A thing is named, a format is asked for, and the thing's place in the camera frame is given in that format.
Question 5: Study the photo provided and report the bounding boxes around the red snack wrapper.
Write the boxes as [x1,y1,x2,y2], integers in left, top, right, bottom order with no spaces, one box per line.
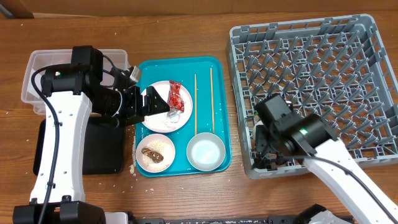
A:
[167,80,185,119]

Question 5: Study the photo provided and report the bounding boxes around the large white plate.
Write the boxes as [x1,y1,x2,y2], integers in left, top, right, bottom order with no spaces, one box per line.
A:
[143,80,193,133]

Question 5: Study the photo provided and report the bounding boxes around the small pink plate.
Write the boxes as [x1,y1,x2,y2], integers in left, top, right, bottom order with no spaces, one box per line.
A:
[136,134,176,173]

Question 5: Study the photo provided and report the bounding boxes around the brown food scraps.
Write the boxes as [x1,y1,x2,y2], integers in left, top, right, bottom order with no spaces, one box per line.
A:
[141,147,164,164]

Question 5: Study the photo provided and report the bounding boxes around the grey metal bowl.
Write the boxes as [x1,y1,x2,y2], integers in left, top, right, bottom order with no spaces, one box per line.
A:
[187,133,226,172]

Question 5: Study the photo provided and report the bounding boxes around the wooden chopstick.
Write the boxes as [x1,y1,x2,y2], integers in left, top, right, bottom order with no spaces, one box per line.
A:
[210,67,215,134]
[194,74,198,135]

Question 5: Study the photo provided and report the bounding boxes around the white cup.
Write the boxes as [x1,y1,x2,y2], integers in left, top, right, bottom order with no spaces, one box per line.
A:
[252,121,264,140]

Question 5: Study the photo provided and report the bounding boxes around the white rice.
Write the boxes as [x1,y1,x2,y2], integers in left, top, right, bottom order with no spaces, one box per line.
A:
[129,128,137,177]

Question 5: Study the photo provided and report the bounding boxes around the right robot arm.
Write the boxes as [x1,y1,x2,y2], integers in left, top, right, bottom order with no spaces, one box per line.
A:
[252,94,397,223]

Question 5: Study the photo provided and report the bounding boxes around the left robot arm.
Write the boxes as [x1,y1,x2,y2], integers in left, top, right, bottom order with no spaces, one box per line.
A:
[12,45,170,223]

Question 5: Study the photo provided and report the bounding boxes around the grey dishwasher rack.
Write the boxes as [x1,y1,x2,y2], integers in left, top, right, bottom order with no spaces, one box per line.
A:
[228,14,397,179]

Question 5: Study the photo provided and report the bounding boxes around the black tray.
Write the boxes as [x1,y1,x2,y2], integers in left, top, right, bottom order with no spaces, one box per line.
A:
[32,116,126,176]

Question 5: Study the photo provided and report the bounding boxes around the teal serving tray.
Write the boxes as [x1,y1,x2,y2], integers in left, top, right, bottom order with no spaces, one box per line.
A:
[136,57,232,177]

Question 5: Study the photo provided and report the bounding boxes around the clear plastic bin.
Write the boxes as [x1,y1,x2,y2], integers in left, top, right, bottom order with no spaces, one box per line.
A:
[21,49,130,115]

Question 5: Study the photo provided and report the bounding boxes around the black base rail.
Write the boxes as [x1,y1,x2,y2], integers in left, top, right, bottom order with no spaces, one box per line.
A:
[105,211,355,224]

